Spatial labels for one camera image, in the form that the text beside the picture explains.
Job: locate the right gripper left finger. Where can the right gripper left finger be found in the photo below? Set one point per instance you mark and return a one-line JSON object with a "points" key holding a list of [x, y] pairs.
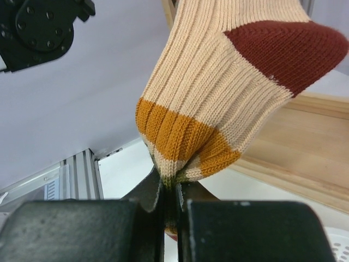
{"points": [[127, 229]]}

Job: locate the wooden clothes rack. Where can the wooden clothes rack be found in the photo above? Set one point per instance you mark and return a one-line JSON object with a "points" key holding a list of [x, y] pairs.
{"points": [[302, 147]]}

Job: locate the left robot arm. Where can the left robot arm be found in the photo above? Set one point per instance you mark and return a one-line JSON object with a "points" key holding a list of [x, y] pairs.
{"points": [[36, 32]]}

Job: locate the white perforated plastic basket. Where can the white perforated plastic basket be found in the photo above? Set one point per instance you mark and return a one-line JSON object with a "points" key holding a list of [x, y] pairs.
{"points": [[339, 242]]}

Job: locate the beige striped sock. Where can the beige striped sock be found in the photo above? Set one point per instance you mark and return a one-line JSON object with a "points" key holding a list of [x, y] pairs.
{"points": [[226, 68]]}

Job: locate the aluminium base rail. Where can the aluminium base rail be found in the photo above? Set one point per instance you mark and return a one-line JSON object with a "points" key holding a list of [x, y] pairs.
{"points": [[75, 178]]}

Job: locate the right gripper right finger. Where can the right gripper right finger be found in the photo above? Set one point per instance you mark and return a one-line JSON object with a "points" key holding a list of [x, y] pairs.
{"points": [[210, 229]]}

